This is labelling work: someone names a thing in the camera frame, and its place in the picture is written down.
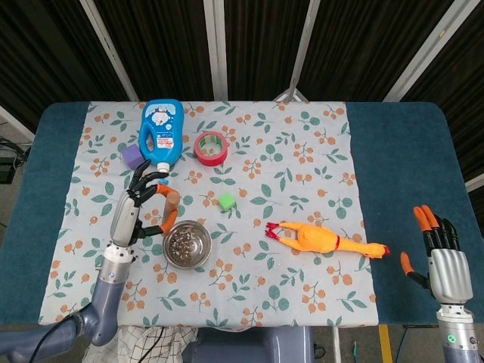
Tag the checkered cloth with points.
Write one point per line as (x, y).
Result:
(147, 344)

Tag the yellow rubber chicken toy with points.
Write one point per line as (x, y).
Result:
(321, 240)

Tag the purple foam cube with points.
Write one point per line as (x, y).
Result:
(132, 155)

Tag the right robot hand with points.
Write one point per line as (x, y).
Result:
(446, 272)

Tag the blue table cover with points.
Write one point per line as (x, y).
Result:
(401, 170)

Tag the metal bowl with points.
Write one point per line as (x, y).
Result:
(187, 245)

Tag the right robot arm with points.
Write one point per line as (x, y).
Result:
(459, 332)

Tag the green foam cube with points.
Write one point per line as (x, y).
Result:
(226, 201)

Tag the wooden stick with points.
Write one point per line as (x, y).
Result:
(172, 210)

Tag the grey plastic stool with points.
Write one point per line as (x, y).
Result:
(249, 346)

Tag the blue detergent bottle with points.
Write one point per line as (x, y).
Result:
(162, 132)

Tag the red tape roll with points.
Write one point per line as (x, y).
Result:
(211, 147)

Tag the floral tablecloth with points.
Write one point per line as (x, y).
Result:
(234, 287)

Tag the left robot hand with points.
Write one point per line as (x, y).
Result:
(132, 211)

